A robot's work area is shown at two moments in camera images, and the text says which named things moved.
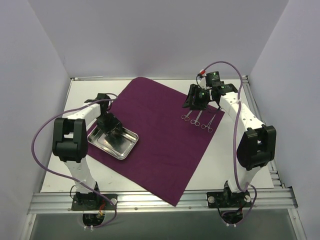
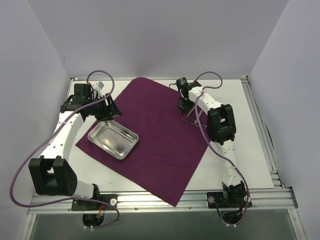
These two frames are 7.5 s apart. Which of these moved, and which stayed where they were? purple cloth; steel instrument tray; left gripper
Moved: left gripper
Stayed: purple cloth; steel instrument tray
